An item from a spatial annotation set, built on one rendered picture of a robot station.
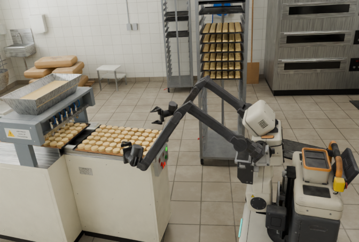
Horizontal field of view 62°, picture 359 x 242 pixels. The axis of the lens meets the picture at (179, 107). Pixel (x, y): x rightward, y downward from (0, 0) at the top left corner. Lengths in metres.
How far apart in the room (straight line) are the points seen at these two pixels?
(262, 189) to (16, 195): 1.81
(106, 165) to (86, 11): 4.62
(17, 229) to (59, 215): 0.52
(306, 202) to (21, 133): 1.83
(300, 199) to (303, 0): 3.78
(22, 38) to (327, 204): 6.48
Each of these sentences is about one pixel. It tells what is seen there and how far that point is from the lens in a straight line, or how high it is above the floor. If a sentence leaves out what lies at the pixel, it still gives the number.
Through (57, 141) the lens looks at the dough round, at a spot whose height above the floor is 0.91.
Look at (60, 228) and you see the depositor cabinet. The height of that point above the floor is 0.29.
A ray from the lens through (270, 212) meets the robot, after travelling 2.07.
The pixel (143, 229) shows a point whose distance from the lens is 2.54.
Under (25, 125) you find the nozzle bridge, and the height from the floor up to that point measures 1.17.
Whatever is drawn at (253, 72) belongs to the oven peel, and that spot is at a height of 0.23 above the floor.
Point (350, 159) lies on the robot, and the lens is 2.08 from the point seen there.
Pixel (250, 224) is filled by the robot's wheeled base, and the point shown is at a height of 0.28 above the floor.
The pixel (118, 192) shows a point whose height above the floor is 0.56.
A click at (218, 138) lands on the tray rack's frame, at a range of 3.76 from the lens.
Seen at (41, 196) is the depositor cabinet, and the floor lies 0.58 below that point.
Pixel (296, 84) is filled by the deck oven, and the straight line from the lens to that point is 5.50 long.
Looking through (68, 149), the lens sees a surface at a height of 0.88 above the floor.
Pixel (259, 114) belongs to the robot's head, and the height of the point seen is 1.24.
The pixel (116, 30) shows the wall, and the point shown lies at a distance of 6.37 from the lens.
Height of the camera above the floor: 2.00
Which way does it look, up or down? 23 degrees down
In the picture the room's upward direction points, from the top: 3 degrees counter-clockwise
